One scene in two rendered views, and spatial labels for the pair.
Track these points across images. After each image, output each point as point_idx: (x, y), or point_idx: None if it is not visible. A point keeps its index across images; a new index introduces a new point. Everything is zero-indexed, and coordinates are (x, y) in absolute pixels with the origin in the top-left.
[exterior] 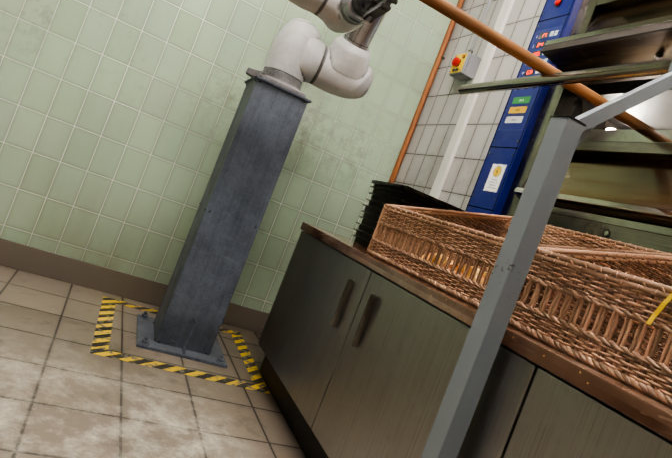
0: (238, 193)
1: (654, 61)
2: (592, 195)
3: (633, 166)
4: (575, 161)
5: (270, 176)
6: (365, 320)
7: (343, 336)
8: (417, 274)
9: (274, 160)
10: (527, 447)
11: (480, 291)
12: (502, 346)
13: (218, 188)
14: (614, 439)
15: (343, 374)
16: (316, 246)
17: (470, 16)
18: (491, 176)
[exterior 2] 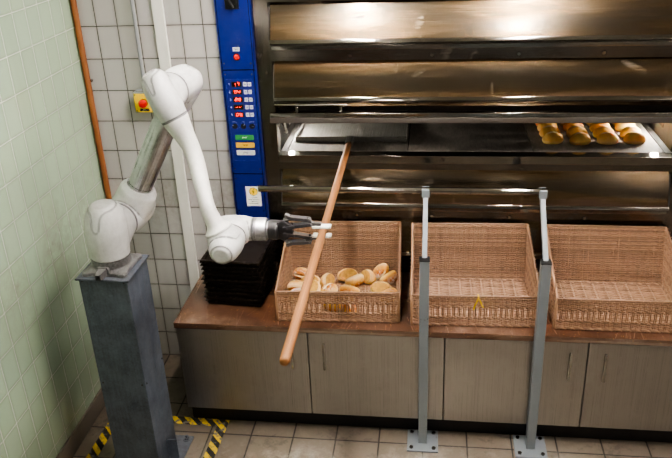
0: (149, 354)
1: (411, 190)
2: (340, 197)
3: (352, 173)
4: (309, 172)
5: (154, 323)
6: (325, 356)
7: (306, 368)
8: (338, 320)
9: (151, 312)
10: (453, 360)
11: (388, 316)
12: None
13: (143, 366)
14: (481, 345)
15: (322, 382)
16: (217, 333)
17: (332, 208)
18: (249, 195)
